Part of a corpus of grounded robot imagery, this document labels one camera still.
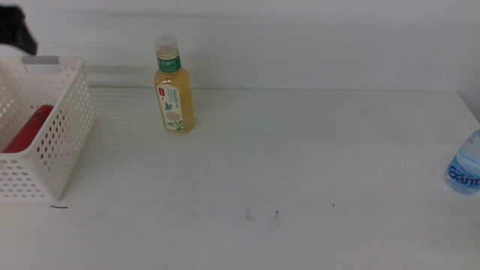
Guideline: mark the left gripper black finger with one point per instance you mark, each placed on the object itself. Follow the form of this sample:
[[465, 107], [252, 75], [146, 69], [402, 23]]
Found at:
[[15, 26]]

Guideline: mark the red soda can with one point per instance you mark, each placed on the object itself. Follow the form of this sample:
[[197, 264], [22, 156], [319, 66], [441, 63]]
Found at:
[[30, 127]]

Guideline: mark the yellow tea bottle green label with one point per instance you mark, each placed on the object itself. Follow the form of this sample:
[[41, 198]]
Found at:
[[174, 93]]

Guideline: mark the clear water bottle blue label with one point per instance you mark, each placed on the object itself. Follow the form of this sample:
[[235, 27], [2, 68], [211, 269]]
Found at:
[[465, 168]]

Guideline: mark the white perforated plastic basket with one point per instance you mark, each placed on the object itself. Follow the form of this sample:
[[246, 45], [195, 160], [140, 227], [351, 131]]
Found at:
[[71, 112]]

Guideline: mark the small black thread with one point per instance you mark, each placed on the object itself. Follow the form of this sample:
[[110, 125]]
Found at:
[[58, 207]]

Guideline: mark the grey wall rail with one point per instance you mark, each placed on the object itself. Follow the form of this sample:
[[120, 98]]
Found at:
[[120, 70]]

